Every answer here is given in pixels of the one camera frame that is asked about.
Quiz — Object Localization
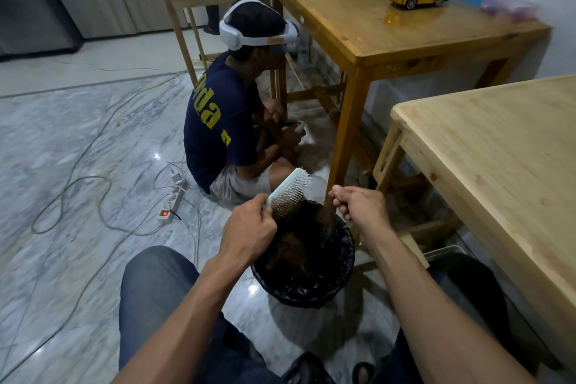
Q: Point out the person's left hand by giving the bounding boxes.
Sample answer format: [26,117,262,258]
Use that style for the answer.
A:
[218,194,278,269]

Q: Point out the person's right hand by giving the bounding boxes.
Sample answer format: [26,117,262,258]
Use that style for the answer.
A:
[328,185,393,250]

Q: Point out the white hair brush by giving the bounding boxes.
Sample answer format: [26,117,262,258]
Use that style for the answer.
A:
[267,168,312,219]

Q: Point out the person's left forearm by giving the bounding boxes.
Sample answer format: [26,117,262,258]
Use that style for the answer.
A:
[112,255,253,384]

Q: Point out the person's right forearm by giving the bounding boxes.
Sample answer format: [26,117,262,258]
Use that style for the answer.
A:
[362,228,538,384]

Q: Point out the brown hair clump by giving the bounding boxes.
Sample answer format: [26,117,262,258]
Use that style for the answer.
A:
[269,233,318,274]

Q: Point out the black trash bin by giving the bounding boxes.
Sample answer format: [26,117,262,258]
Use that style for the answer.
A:
[250,200,356,310]

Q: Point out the white power strip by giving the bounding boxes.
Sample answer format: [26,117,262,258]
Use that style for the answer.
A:
[157,172,190,224]

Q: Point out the person's blue jeans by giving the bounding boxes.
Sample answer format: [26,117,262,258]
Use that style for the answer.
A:
[118,245,519,384]

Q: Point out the black shoe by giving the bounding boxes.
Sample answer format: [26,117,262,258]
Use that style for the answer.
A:
[281,351,336,384]

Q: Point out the dark wooden table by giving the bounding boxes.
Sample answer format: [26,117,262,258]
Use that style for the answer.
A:
[265,0,552,210]

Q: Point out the light wooden table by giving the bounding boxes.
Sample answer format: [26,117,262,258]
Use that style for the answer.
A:
[372,74,576,373]

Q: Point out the white headset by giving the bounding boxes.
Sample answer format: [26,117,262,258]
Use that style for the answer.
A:
[219,0,300,52]

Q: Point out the black sandal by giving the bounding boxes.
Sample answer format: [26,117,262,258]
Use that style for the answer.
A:
[351,361,377,384]

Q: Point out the clear plastic bag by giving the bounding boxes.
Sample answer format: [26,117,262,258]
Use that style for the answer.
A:
[479,0,541,23]

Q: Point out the grey refrigerator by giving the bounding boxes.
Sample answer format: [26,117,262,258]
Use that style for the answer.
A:
[0,0,84,59]

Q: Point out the white floor cable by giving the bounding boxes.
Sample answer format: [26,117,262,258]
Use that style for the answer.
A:
[31,176,168,237]

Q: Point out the grey floor cable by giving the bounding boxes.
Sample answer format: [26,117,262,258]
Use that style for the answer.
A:
[0,72,201,381]

